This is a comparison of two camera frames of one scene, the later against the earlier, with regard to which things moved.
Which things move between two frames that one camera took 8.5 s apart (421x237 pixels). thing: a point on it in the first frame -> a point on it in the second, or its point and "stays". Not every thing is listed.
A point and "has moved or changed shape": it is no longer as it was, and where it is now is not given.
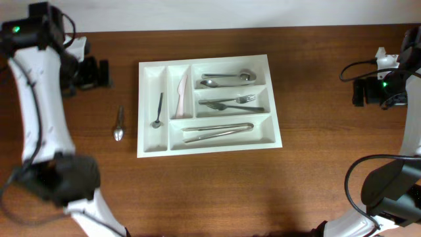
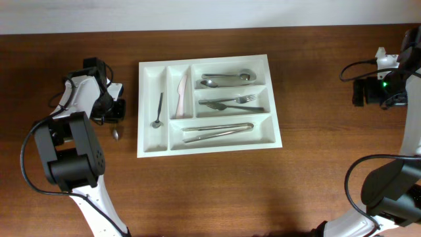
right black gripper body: (388, 91) stays
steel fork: (242, 99) stays
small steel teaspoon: (118, 131) has moved or changed shape
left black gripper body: (84, 74) -> (110, 110)
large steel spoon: (247, 75) stays
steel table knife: (219, 134) stays
